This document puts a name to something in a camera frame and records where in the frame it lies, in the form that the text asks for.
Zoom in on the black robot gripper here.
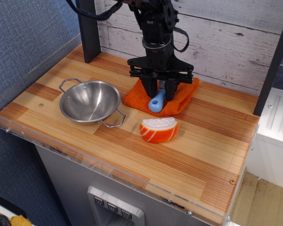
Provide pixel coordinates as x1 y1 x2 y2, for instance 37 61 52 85
128 47 194 101

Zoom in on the black vertical post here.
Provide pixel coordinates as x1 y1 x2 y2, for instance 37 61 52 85
75 0 101 63
253 30 283 116

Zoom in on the stainless steel two-handled bowl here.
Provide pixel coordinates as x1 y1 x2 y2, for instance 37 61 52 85
59 78 126 128

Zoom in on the black left vertical post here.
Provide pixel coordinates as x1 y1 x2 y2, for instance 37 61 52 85
75 0 101 63

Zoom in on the clear acrylic table guard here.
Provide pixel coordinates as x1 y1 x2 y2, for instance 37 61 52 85
0 32 261 226

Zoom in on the white plastic toy sink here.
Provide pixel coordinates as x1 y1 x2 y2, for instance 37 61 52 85
246 88 283 187

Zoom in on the toy salmon sushi piece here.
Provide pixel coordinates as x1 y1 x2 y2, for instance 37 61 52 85
139 117 179 143

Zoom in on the black yellow object bottom left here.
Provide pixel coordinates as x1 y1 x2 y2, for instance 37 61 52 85
0 214 33 226

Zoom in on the silver dispenser button panel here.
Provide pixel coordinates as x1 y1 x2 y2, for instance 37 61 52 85
87 186 146 226

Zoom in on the blue grey toy scoop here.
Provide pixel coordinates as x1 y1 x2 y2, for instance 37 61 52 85
148 81 166 113

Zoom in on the orange knitted cloth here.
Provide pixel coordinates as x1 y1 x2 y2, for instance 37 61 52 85
123 78 200 117

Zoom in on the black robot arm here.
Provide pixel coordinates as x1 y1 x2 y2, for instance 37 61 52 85
124 0 194 101

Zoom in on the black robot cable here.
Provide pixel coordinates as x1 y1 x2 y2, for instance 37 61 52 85
65 0 190 54

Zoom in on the black right vertical post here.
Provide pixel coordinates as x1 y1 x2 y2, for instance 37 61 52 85
253 30 283 116

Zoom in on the grey toy fridge cabinet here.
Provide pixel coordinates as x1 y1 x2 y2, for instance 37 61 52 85
34 144 210 226

